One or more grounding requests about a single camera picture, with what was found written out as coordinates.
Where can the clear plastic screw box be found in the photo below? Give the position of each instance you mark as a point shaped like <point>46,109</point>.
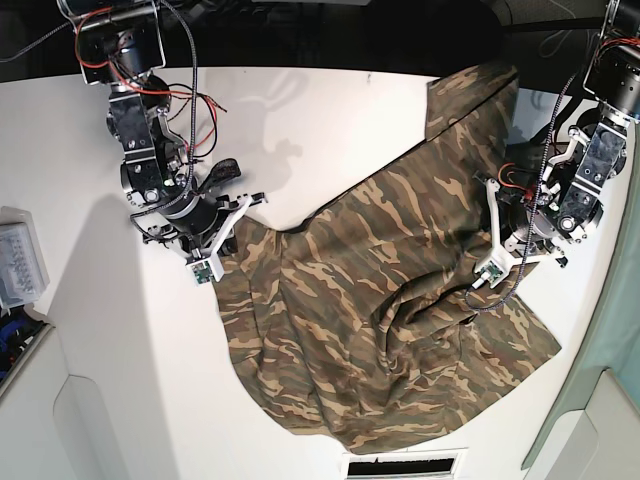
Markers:
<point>24,277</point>

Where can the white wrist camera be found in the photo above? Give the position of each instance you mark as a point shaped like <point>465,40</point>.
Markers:
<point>206,270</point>
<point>492,271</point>

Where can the grey tray with blue items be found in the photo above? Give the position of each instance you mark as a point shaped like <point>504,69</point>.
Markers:
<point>23,332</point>

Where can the white slotted table vent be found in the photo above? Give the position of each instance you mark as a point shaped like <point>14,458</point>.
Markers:
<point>404,464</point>

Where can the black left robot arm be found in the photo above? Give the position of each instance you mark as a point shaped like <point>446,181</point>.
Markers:
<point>537,210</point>

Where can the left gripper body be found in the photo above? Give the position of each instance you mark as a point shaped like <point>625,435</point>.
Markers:
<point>514,234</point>

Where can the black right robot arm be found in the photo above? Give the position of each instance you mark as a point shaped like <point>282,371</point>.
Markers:
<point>119,44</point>

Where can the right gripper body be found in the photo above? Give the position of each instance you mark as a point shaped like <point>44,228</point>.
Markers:
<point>192,223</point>

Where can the camouflage t-shirt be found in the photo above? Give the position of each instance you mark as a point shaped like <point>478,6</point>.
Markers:
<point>358,324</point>

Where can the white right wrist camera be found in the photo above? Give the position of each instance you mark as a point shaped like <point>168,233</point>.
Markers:
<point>206,270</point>

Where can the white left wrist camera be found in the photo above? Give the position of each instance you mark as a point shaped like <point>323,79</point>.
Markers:
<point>492,271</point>

